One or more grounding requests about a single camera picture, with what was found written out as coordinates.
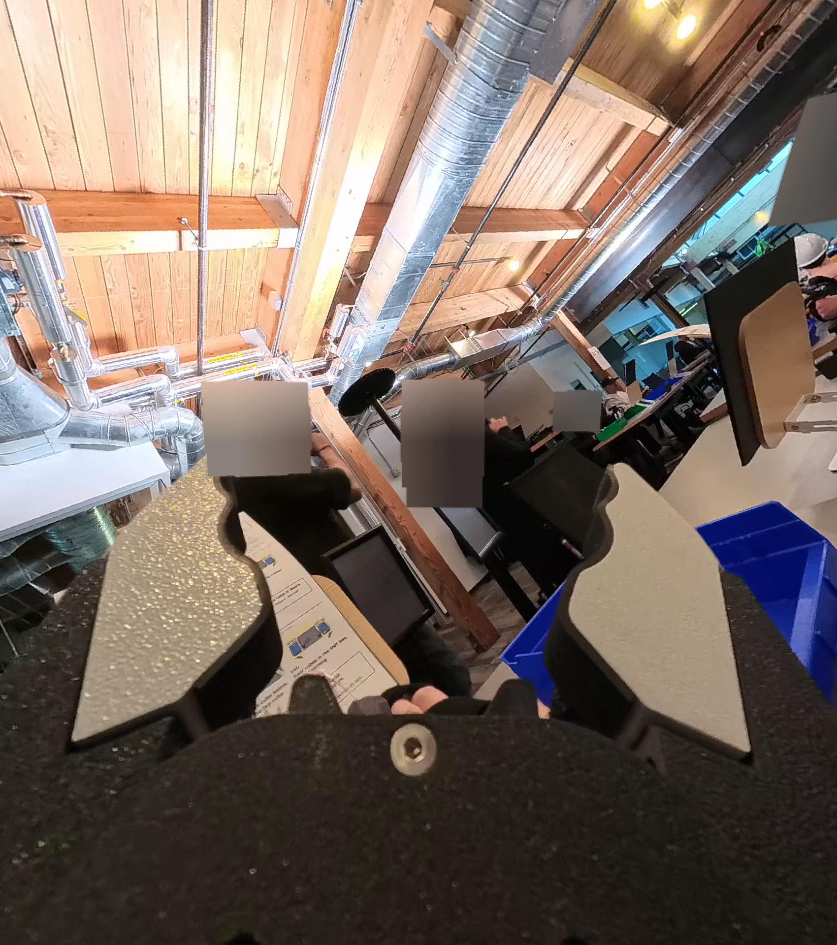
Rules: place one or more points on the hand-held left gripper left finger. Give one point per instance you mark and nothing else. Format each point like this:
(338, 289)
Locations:
(167, 613)

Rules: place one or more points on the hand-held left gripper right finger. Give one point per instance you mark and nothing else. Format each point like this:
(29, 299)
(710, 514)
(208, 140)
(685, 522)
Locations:
(647, 627)

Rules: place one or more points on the instruction sheet on wooden clipboard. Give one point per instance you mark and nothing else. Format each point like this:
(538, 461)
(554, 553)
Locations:
(315, 627)

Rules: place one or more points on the blue plastic bin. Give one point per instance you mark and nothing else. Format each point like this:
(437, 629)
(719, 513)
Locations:
(780, 561)

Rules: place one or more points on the black monitor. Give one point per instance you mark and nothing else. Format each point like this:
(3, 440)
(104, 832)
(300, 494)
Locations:
(559, 487)

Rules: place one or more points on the white shelf top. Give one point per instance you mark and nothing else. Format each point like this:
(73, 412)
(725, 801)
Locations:
(42, 480)

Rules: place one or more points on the green plastic bin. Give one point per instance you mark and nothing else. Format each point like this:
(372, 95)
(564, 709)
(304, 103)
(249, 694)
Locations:
(618, 432)

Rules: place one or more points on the black tablet screen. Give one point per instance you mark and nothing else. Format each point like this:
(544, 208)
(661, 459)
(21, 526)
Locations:
(378, 583)

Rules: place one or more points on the silver insulated pipe cluster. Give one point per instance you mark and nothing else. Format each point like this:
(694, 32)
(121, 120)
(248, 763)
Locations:
(34, 354)

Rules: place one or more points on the black panel with wooden board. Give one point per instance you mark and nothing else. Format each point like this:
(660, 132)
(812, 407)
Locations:
(751, 354)

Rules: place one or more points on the black round disc on pole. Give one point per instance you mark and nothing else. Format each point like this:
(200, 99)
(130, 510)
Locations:
(367, 391)

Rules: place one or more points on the white hard hat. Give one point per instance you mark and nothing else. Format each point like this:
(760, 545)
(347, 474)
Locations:
(811, 249)

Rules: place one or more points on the ceiling lamp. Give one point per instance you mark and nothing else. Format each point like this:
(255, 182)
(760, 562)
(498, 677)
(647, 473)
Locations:
(684, 26)

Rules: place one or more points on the wooden support post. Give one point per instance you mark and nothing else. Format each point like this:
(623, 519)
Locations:
(404, 517)

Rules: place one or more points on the large silver ventilation duct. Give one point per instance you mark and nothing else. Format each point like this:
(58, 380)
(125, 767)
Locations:
(455, 148)

